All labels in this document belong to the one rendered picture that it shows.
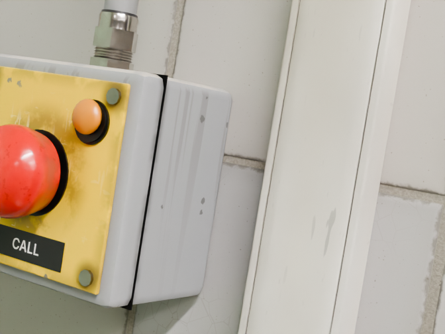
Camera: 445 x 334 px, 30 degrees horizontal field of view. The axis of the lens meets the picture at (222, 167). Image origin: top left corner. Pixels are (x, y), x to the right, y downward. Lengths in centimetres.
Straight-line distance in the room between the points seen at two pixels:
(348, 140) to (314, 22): 5
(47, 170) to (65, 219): 2
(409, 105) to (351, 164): 4
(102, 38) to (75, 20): 8
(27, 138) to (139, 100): 5
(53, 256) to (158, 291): 5
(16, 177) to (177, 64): 11
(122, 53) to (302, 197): 11
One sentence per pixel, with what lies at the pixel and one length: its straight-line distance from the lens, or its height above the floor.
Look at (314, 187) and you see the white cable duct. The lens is 35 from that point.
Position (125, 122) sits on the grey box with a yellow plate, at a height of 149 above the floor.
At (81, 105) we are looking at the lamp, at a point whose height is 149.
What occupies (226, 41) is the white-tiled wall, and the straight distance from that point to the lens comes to 40.
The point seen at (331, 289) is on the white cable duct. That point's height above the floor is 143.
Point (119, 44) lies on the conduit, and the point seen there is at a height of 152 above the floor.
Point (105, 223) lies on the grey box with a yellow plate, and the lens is 35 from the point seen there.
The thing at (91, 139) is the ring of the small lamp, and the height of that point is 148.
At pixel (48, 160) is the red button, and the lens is 35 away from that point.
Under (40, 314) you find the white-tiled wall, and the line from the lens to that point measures 48.
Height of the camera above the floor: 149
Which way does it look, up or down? 3 degrees down
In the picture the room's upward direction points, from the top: 9 degrees clockwise
